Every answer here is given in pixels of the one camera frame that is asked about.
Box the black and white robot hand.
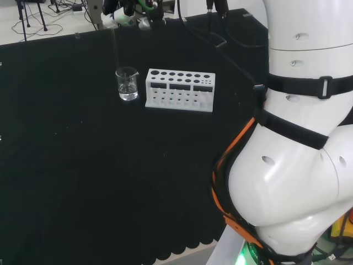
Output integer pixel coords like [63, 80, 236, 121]
[101, 0, 167, 30]

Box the clear glass rod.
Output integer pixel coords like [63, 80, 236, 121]
[111, 26, 124, 73]

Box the white test tube rack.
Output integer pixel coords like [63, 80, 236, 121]
[145, 68, 216, 113]

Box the grey metal equipment box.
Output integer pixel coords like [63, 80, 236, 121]
[87, 0, 105, 30]

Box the glass beaker with water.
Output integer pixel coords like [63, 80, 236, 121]
[115, 67, 140, 102]

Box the black tripod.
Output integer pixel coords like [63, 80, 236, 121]
[15, 0, 49, 31]

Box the thin dark stand pole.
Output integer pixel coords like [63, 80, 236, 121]
[17, 0, 28, 42]

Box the black bench cloth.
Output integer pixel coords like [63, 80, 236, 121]
[0, 8, 276, 262]

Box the pale board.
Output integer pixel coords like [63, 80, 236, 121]
[207, 225, 250, 265]

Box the yellow stop button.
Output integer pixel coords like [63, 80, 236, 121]
[329, 208, 353, 245]

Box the black floor cable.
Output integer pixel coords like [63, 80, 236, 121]
[10, 22, 65, 38]

